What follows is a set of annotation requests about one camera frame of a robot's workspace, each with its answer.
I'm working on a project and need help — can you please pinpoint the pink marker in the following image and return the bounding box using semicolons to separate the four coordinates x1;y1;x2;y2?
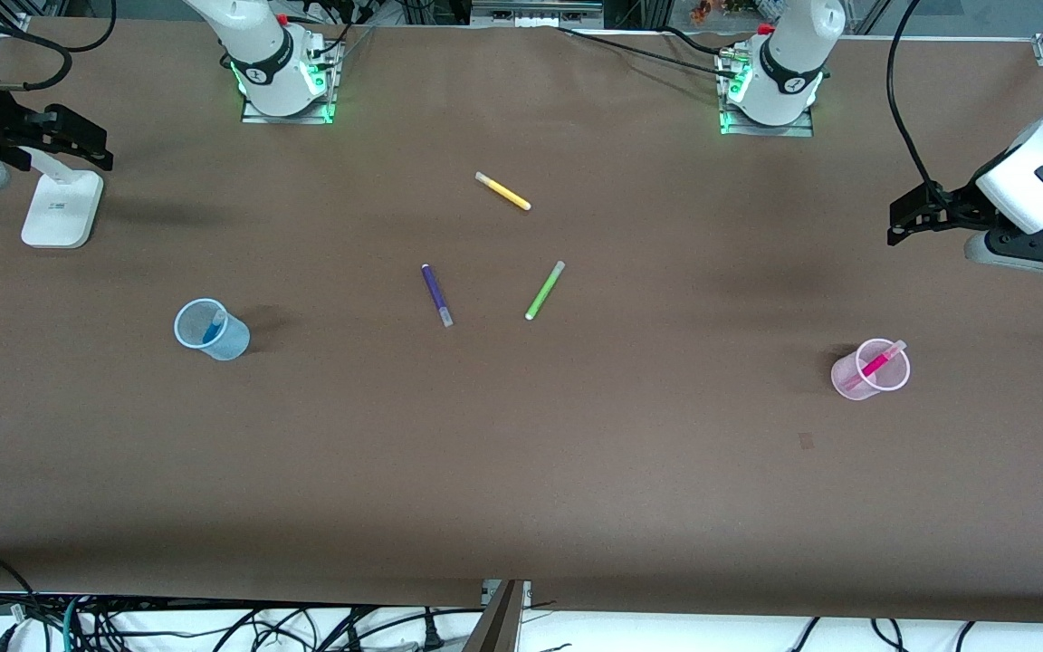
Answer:
847;340;908;386

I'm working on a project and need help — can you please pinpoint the translucent pink cup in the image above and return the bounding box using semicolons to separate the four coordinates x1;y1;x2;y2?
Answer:
830;338;912;401

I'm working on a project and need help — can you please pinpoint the translucent blue cup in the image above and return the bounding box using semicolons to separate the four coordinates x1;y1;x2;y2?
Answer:
173;297;251;361

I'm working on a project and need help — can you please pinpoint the green marker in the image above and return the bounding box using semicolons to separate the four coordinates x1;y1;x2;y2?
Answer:
524;261;567;321

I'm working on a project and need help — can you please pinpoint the purple marker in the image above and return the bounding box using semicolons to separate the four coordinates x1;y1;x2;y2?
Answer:
421;264;455;328

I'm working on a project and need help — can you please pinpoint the yellow marker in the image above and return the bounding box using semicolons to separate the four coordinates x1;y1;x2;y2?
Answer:
474;171;532;212

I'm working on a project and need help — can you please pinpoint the grey background box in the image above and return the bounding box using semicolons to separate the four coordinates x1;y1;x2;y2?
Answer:
470;0;606;28

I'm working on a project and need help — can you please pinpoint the wooden table leg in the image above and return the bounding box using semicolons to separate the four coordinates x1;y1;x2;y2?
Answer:
463;580;527;652

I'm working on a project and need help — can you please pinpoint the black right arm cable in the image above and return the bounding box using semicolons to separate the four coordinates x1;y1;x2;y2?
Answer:
0;0;117;91

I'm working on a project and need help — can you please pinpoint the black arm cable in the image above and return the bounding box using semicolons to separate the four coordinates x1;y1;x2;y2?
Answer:
0;0;117;91
886;0;948;205

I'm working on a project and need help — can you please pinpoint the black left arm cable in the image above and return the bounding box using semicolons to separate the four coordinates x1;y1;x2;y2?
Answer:
886;0;948;205

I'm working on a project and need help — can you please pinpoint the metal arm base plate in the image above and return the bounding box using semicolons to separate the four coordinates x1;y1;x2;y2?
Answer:
718;50;816;139
239;36;339;125

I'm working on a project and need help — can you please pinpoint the black cable on table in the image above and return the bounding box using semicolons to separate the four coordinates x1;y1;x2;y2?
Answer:
558;25;735;73

